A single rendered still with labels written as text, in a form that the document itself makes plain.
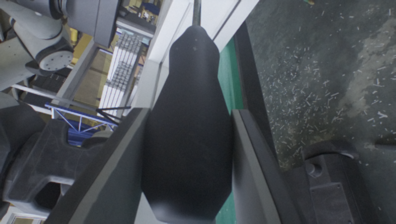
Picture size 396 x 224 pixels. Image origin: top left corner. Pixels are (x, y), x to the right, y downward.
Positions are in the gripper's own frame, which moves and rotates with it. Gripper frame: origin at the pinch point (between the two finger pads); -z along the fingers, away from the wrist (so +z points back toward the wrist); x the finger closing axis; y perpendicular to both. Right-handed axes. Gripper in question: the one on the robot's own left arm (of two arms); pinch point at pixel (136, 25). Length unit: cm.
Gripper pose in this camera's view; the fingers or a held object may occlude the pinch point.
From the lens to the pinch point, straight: 38.1
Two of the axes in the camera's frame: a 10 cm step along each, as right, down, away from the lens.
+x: 4.8, -5.4, -7.0
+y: 0.3, -7.8, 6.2
